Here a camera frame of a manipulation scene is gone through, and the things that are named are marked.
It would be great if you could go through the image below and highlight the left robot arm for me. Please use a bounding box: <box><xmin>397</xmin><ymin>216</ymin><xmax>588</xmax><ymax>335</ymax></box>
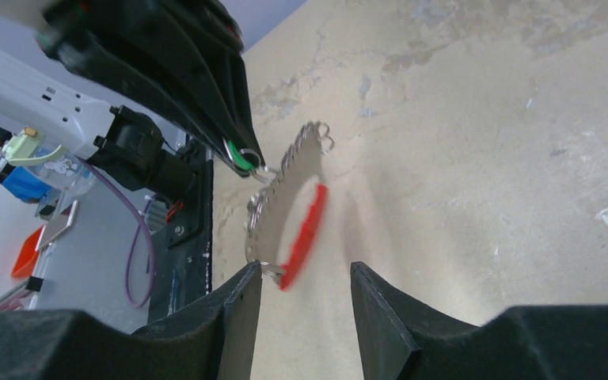
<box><xmin>0</xmin><ymin>1</ymin><xmax>263</xmax><ymax>200</ymax></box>

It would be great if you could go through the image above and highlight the green key tag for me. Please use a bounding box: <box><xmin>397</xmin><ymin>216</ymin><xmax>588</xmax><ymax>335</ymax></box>
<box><xmin>225</xmin><ymin>140</ymin><xmax>256</xmax><ymax>172</ymax></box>

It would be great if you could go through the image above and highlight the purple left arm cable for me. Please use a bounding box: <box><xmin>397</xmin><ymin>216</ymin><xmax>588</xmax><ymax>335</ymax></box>
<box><xmin>81</xmin><ymin>157</ymin><xmax>157</xmax><ymax>310</ymax></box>

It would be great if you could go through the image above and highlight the clear plastic bottle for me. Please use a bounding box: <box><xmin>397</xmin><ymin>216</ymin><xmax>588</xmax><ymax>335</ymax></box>
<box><xmin>0</xmin><ymin>127</ymin><xmax>96</xmax><ymax>200</ymax></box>

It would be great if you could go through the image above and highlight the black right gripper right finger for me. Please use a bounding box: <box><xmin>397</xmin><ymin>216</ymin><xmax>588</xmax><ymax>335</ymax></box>
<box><xmin>350</xmin><ymin>261</ymin><xmax>608</xmax><ymax>379</ymax></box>

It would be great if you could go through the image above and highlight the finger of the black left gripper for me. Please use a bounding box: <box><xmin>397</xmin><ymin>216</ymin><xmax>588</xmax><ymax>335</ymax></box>
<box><xmin>39</xmin><ymin>1</ymin><xmax>264</xmax><ymax>177</ymax></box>

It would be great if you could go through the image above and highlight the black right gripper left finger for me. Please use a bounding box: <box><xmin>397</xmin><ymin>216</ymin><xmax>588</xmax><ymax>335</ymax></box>
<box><xmin>0</xmin><ymin>262</ymin><xmax>262</xmax><ymax>379</ymax></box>

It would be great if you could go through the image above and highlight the steel key organizer red handle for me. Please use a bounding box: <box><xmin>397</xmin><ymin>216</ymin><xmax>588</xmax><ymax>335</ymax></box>
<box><xmin>245</xmin><ymin>121</ymin><xmax>335</xmax><ymax>291</ymax></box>

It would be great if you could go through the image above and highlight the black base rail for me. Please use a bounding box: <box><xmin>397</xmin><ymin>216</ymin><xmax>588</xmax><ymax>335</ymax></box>
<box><xmin>147</xmin><ymin>141</ymin><xmax>214</xmax><ymax>323</ymax></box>

